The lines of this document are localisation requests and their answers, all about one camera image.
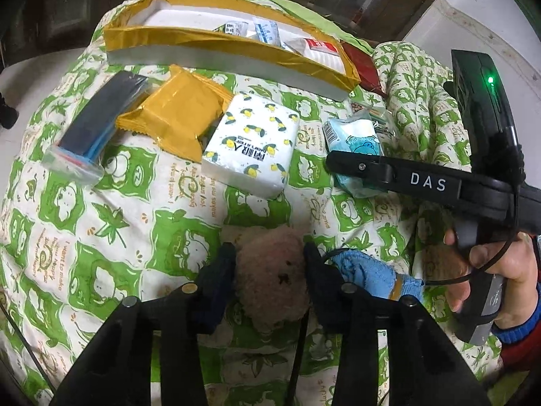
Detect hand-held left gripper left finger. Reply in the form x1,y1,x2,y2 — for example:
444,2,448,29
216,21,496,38
55,243,237,406

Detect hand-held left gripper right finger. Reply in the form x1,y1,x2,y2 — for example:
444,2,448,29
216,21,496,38
302,243,491,406

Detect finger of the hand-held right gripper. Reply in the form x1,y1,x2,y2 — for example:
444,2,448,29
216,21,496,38
325,150,462,204

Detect pink plush toy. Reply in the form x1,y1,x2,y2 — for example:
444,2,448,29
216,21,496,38
232,226,313,335

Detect blue knitted towel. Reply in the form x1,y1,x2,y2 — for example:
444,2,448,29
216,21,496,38
330,249,424,302

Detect light blue tissue pack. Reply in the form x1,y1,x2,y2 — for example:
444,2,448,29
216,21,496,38
323,117,386,199

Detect red and white wipes pack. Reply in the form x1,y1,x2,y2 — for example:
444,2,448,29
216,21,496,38
283,37,343,72

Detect yellow foil packet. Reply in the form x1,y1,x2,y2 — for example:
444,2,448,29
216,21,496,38
116,65,233,163

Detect gold-taped white foam box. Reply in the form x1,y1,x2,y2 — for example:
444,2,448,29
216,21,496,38
103,0,362,102

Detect person's right forearm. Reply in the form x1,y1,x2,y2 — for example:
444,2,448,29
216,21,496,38
490,304,541,374

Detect person's right hand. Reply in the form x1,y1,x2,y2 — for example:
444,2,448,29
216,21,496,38
443,225,539,331

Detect clear bag of coloured sticks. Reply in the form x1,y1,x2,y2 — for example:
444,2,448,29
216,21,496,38
351,101,398,136

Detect green printed blanket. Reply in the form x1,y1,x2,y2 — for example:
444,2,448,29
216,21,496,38
0,0,508,406

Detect dark red packet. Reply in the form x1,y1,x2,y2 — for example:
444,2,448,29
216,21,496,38
340,42,387,96

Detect lemon print tissue pack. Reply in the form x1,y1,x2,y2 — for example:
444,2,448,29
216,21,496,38
201,93,301,199

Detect clear zip bag dark contents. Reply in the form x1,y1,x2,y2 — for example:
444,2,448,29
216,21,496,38
42,72,151,184

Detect white and blue sachet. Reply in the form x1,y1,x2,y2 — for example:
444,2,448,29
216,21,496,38
253,19,283,47

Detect green and white sachet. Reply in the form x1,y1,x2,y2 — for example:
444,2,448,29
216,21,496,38
211,21,249,37

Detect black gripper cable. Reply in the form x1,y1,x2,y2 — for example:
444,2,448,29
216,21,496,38
418,122,522,288

